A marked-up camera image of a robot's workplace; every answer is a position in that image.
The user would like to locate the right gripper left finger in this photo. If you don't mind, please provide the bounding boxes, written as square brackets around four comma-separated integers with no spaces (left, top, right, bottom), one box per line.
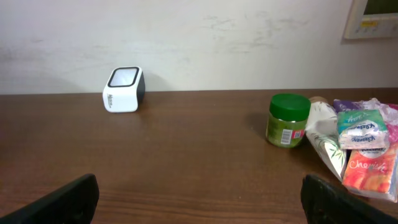
[1,174,100,224]

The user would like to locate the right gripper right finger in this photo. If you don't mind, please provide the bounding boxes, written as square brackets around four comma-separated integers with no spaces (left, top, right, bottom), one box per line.
[300,175,397,224]

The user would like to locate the orange tissue pack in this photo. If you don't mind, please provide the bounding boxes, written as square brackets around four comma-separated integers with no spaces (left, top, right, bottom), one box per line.
[343,142,397,197]

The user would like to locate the white green tube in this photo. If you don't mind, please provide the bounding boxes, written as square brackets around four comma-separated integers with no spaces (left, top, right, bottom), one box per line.
[305,96,348,182]

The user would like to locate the small teal tissue pack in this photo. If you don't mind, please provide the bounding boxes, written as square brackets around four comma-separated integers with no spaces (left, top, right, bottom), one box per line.
[337,110,390,150]

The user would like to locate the green lid jar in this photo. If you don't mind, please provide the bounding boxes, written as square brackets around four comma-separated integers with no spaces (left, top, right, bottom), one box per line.
[266,93,311,148]

